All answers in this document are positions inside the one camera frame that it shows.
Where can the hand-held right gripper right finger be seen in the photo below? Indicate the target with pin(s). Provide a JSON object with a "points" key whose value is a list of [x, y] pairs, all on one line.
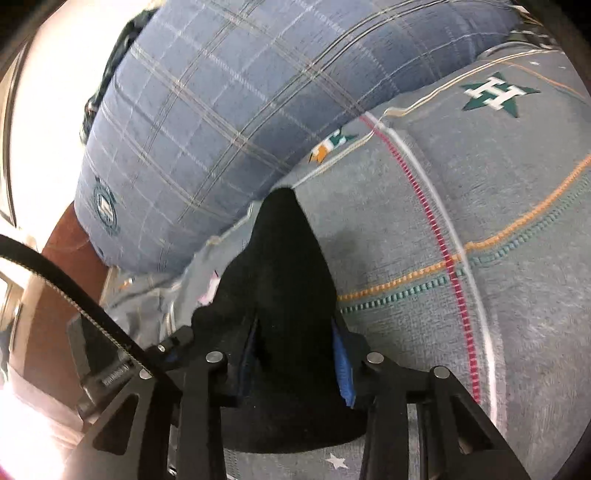
{"points": [[344, 369]]}

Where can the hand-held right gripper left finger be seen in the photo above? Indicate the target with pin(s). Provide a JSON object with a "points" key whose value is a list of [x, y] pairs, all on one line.
{"points": [[203, 392]]}

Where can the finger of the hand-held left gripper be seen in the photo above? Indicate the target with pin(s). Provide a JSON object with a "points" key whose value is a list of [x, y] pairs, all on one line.
{"points": [[178, 344]]}

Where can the black pants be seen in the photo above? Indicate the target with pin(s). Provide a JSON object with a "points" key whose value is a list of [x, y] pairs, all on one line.
{"points": [[286, 286]]}

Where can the black toothed belt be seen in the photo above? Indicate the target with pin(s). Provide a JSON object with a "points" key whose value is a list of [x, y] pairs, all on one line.
{"points": [[46, 272]]}

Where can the brown headboard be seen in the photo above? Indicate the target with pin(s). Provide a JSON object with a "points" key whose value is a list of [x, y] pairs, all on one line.
{"points": [[64, 240]]}

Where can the grey star-printed bedsheet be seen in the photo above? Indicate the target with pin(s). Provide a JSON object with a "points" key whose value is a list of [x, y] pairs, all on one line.
{"points": [[461, 277]]}

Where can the blue plaid pillow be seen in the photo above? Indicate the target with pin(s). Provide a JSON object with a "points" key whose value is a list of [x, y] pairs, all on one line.
{"points": [[231, 115]]}

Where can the folded dark plaid cloth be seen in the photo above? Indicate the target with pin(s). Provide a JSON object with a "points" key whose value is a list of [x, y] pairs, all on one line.
{"points": [[108, 78]]}

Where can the wooden bed frame rail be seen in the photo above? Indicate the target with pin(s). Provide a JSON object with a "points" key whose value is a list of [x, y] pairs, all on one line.
{"points": [[110, 286]]}

